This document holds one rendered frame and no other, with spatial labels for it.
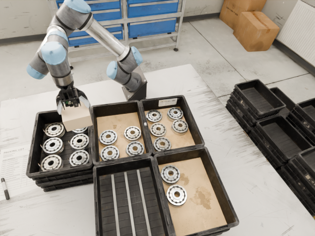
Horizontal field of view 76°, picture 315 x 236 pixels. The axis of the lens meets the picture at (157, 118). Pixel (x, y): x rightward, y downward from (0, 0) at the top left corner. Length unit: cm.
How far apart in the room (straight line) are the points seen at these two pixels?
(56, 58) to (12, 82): 244
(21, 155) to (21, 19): 264
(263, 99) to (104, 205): 177
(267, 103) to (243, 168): 98
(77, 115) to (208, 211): 78
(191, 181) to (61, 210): 70
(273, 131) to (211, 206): 127
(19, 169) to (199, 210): 104
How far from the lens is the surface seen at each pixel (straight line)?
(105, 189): 111
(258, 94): 231
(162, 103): 134
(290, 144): 220
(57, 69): 83
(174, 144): 123
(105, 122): 132
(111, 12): 289
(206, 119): 157
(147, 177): 112
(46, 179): 119
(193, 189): 113
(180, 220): 107
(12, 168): 148
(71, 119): 99
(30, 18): 380
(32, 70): 99
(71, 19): 125
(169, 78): 182
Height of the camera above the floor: 186
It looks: 51 degrees down
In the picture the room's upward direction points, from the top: 6 degrees clockwise
